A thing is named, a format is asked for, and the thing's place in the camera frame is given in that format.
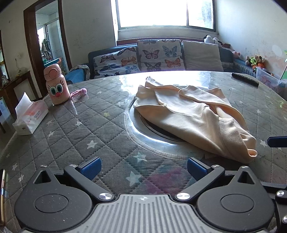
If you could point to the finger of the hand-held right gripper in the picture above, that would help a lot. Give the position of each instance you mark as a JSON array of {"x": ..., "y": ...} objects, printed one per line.
[{"x": 278, "y": 141}]

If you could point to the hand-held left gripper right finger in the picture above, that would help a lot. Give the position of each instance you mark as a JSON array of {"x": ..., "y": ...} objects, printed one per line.
[{"x": 196, "y": 168}]

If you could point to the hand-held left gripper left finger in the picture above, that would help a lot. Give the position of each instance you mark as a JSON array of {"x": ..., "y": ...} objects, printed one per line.
[{"x": 90, "y": 169}]

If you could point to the cream long-sleeve garment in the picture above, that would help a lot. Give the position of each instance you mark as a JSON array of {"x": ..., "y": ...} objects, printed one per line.
[{"x": 190, "y": 116}]

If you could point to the clear plastic storage box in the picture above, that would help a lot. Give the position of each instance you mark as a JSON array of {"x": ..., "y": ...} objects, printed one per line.
[{"x": 269, "y": 79}]

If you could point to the black remote control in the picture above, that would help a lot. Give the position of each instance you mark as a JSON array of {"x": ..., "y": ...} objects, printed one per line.
[{"x": 245, "y": 79}]

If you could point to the white tissue pack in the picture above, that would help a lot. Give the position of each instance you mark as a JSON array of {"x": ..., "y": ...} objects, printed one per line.
[{"x": 30, "y": 116}]

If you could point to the brown plush toy orange outfit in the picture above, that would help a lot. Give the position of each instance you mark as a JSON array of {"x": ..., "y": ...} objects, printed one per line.
[{"x": 260, "y": 61}]

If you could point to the plush toy with green vest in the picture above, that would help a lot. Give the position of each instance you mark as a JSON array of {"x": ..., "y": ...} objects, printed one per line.
[{"x": 251, "y": 61}]

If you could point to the pink cartoon-face water bottle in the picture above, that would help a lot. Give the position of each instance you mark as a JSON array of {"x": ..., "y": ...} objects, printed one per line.
[{"x": 55, "y": 87}]

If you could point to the blue chair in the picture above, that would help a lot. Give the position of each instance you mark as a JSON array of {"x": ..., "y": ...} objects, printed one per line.
[{"x": 75, "y": 76}]

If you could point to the pink plush toy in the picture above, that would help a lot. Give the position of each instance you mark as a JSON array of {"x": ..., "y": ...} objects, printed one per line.
[{"x": 235, "y": 54}]

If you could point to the dark blue sofa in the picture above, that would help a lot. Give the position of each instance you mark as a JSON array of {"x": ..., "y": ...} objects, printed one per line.
[{"x": 225, "y": 58}]

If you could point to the butterfly print sofa cover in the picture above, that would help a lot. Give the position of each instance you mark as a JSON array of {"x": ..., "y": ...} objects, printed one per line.
[{"x": 116, "y": 63}]

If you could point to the beige cushion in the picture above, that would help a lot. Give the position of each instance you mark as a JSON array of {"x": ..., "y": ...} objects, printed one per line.
[{"x": 201, "y": 56}]

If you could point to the dark wooden cabinet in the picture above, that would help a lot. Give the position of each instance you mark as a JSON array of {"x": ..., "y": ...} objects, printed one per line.
[{"x": 9, "y": 89}]

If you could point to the upright butterfly print cushion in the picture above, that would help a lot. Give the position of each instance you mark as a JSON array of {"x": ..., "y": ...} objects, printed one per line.
[{"x": 158, "y": 56}]

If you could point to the panda plush toy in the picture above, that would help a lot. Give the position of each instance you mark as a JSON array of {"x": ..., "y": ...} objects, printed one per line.
[{"x": 210, "y": 39}]

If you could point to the window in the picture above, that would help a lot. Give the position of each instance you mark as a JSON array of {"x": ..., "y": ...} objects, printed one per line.
[{"x": 161, "y": 13}]

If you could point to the dark wooden door frame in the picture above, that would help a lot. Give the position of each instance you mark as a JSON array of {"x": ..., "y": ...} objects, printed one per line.
[{"x": 30, "y": 44}]

